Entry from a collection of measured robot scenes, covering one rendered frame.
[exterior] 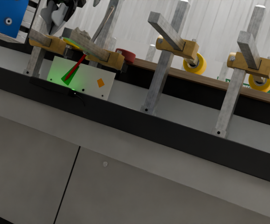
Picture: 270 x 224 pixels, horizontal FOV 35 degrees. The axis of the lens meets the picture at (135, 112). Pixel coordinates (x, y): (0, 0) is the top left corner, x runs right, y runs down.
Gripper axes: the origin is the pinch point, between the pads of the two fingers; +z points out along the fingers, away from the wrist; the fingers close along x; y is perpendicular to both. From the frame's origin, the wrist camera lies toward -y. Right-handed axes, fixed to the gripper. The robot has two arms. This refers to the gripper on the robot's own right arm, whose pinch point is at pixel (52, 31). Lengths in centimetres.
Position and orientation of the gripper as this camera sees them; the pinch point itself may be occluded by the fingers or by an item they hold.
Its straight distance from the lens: 124.3
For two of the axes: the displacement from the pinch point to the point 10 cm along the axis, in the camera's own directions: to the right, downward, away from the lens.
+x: 8.8, 2.8, -3.8
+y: -3.6, -1.4, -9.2
